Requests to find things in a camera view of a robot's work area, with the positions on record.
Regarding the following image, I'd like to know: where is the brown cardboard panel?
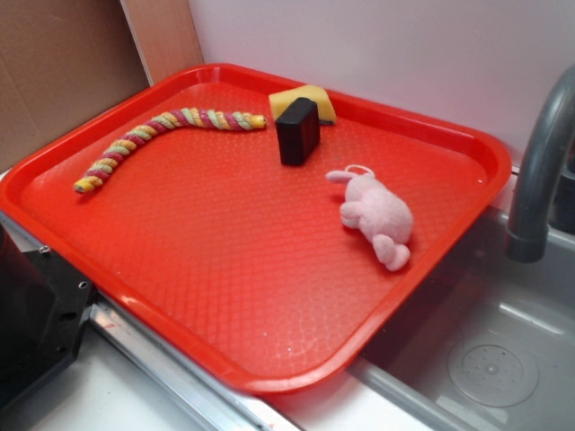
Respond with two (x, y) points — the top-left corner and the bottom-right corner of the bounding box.
(1, 1), (148, 171)

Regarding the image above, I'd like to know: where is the black box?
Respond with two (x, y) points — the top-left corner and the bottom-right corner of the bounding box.
(276, 97), (321, 166)

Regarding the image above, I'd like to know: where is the light wooden board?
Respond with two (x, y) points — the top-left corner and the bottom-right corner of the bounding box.
(120, 0), (204, 85)

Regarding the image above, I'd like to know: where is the grey toy faucet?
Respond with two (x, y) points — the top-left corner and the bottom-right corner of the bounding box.
(505, 66), (574, 263)

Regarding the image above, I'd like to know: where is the grey toy sink basin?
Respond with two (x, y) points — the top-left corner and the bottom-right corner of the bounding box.
(350, 210), (574, 430)

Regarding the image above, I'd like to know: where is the pink plush bunny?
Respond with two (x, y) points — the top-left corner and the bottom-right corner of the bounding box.
(325, 164), (414, 271)

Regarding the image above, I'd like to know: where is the red plastic tray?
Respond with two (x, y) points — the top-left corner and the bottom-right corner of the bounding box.
(1, 64), (511, 394)

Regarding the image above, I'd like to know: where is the yellow sponge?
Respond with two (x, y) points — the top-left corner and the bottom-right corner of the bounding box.
(269, 84), (337, 125)

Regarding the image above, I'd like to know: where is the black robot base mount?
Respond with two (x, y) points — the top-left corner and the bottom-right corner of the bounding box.
(1, 229), (95, 411)

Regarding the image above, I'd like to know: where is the multicolour twisted rope toy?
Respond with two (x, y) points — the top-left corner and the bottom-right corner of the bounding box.
(73, 108), (267, 194)

